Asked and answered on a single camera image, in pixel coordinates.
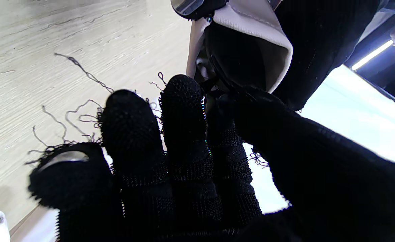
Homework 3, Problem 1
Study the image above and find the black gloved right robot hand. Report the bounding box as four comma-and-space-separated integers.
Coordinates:
28, 74, 395, 242

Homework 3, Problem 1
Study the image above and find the beige soft glasses pouch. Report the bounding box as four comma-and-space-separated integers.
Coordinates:
186, 0, 293, 94

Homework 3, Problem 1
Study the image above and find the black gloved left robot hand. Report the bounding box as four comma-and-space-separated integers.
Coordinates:
170, 0, 383, 111

